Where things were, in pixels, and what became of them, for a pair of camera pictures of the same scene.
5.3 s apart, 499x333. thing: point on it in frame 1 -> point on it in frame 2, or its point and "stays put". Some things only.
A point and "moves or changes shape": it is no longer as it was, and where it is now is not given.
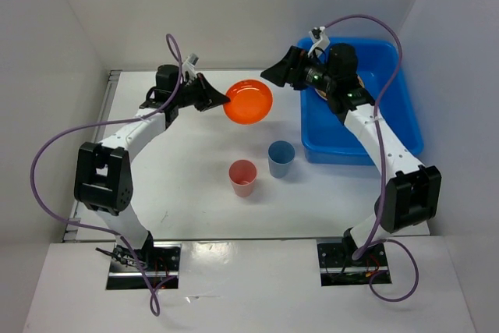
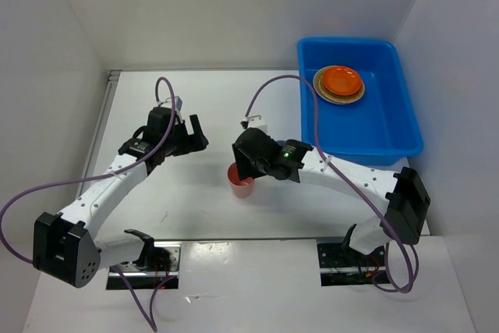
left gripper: (207, 90) -> (192, 143)
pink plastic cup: (242, 174) stays put
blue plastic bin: (327, 137) stays put
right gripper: (297, 58) -> (239, 157)
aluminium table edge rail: (110, 88) stays put
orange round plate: (251, 102) moves or changes shape
